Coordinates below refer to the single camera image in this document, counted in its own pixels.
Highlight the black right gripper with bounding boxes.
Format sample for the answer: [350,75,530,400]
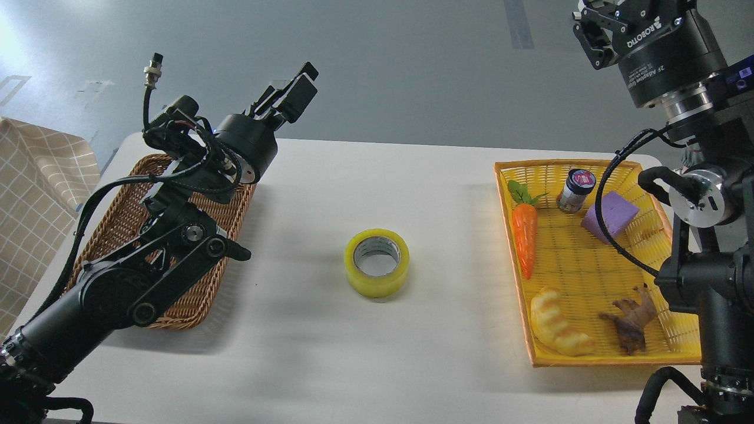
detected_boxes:
[573,1,728,108]

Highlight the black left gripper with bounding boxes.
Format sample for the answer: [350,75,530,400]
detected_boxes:
[216,62,319,184]

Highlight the yellow tape roll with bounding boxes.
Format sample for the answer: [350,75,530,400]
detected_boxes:
[343,228,410,299]

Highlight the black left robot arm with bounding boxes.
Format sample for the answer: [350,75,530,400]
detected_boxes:
[2,54,319,423]

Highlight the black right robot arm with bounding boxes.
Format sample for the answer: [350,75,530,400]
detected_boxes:
[573,1,753,423]

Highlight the small dark jar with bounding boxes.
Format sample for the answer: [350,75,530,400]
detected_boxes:
[557,168,597,214]

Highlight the purple foam block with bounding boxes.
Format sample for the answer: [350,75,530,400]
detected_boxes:
[581,191,639,245]

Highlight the brown wicker basket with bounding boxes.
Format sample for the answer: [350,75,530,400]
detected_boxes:
[64,183,256,330]

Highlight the orange toy carrot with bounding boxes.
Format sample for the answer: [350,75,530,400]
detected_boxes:
[507,180,548,280]

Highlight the yellow plastic basket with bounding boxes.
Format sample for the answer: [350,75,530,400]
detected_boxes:
[494,158,701,367]

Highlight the beige checked cloth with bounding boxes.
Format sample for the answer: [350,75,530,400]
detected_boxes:
[1,117,101,335]

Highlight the brown toy animal figure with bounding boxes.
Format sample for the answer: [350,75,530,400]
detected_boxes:
[598,285,658,355]

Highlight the toy croissant bread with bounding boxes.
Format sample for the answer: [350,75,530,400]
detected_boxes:
[530,287,596,357]

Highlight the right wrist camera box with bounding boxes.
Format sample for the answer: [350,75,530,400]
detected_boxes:
[725,55,753,94]

